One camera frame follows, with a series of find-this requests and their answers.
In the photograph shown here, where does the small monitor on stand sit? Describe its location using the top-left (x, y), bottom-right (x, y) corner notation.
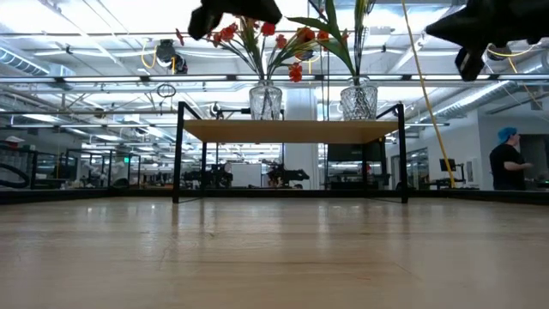
top-left (437, 157), bottom-right (467, 186)

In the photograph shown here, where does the wooden shelf with black legs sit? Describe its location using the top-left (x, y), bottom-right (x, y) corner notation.
top-left (172, 101), bottom-right (409, 205)

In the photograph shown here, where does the round glass bottle vase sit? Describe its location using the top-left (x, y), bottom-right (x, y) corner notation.
top-left (248, 80), bottom-right (284, 122)

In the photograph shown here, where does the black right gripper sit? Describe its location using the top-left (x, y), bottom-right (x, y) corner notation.
top-left (426, 0), bottom-right (549, 82)

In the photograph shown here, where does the long ceiling light bar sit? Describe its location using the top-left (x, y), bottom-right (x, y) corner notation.
top-left (0, 74), bottom-right (501, 84)

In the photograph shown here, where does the diamond-cut glass vase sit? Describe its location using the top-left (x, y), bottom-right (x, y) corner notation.
top-left (339, 76), bottom-right (380, 122)

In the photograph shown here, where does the yellow hanging cable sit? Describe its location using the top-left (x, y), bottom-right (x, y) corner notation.
top-left (400, 0), bottom-right (455, 189)

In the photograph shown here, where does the person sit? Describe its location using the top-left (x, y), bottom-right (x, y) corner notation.
top-left (488, 125), bottom-right (535, 191)

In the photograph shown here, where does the white board panel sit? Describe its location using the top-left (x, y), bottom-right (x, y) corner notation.
top-left (231, 162), bottom-right (263, 188)

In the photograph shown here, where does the white and blue artificial tulip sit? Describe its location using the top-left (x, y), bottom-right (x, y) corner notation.
top-left (286, 15), bottom-right (358, 78)

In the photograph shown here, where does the white building column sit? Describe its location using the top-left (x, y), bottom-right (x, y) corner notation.
top-left (283, 88), bottom-right (321, 191)

